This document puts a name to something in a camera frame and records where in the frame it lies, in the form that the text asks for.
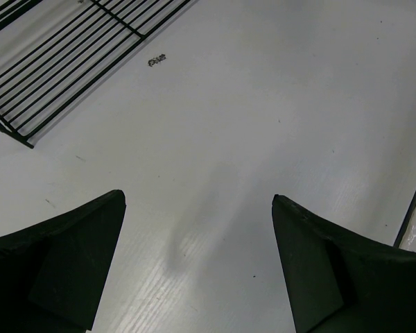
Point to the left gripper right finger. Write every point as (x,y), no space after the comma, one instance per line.
(340,281)

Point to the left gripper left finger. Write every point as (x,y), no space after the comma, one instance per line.
(52,274)

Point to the black wire rack shelf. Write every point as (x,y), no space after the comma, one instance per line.
(53,52)

